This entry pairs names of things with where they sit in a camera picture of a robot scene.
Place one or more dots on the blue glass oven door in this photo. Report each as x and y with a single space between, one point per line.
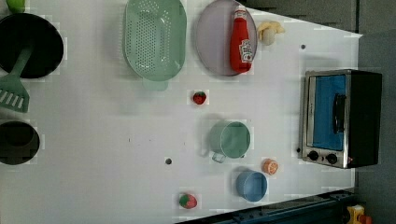
322 93

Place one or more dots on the black silver toaster oven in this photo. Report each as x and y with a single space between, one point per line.
357 115

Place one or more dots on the green metal mug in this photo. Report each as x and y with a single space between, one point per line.
229 140

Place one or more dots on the red ketchup bottle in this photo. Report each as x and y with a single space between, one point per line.
241 54

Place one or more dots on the grey round plate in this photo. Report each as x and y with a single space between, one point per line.
213 36

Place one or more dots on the orange slice toy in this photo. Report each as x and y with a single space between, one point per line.
270 167

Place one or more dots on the red green strawberry toy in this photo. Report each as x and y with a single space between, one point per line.
187 201

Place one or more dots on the blue cup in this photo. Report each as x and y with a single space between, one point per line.
251 185

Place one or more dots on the green perforated colander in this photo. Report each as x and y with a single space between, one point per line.
155 40

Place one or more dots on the peeled banana toy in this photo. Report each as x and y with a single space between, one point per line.
268 30

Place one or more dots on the small black cup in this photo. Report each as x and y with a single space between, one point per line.
19 142

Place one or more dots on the green slotted spatula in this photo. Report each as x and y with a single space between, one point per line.
13 95

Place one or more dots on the yellow red emergency button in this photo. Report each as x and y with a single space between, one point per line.
357 215

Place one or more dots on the large black bowl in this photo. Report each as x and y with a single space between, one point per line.
23 30

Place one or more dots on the lime green cup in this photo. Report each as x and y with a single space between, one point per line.
16 6

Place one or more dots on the blue metal table frame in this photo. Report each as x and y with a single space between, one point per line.
325 208

